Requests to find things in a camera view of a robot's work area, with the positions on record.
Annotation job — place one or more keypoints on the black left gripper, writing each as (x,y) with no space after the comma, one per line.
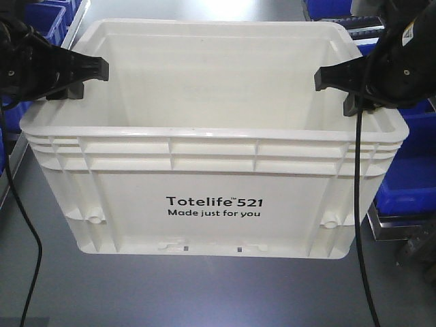
(32,67)

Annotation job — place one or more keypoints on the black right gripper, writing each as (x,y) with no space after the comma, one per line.
(403,68)

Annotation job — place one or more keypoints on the white plastic Totelife tote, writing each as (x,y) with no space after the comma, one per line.
(208,138)

